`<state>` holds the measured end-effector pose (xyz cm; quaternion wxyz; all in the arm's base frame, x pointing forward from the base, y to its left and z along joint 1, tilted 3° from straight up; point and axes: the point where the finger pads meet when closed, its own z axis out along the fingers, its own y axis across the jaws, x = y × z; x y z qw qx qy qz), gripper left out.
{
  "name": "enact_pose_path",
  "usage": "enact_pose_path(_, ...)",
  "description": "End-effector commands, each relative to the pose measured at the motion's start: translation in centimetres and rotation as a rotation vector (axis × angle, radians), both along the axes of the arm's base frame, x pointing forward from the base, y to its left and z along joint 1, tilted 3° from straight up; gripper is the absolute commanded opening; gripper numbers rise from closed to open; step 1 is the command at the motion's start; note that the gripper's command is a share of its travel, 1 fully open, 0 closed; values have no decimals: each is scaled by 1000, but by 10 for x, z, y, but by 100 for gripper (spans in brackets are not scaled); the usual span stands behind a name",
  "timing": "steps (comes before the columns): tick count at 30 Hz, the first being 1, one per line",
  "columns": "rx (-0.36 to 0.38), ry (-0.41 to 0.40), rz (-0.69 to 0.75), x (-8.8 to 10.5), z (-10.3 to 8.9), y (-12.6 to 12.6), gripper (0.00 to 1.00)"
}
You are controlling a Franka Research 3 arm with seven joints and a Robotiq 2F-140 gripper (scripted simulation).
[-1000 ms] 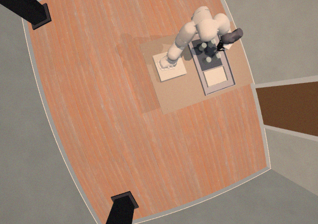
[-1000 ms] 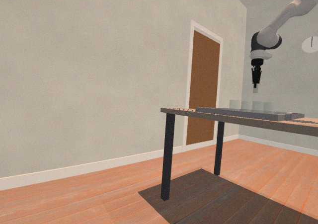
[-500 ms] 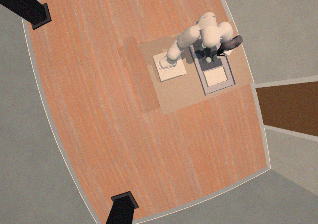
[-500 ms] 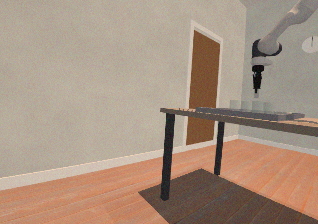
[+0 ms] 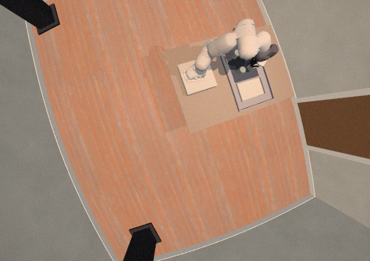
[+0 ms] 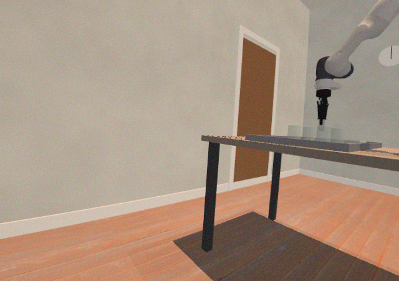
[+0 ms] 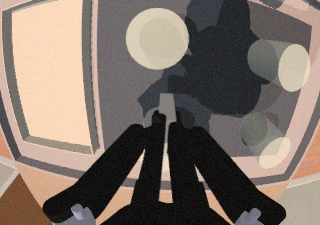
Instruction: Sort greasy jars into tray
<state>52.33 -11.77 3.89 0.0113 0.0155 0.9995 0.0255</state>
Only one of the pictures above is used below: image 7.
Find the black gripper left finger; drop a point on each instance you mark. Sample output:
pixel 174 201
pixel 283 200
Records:
pixel 83 202

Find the grey cylinder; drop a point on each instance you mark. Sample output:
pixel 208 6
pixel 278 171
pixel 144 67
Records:
pixel 157 38
pixel 146 123
pixel 267 143
pixel 284 64

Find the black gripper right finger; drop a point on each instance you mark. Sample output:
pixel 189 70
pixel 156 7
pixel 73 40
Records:
pixel 239 198

